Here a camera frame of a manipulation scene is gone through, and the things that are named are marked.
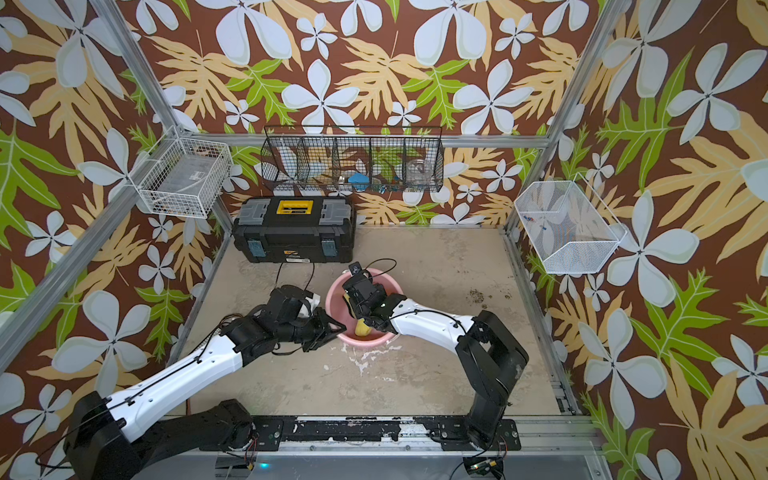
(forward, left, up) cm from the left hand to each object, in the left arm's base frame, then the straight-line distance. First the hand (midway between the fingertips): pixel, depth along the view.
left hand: (350, 327), depth 74 cm
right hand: (+15, -2, -8) cm, 17 cm away
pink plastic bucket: (+10, +5, -6) cm, 12 cm away
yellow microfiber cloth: (+4, -2, -10) cm, 10 cm away
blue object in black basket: (+47, 0, +9) cm, 48 cm away
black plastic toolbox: (+38, +22, -4) cm, 44 cm away
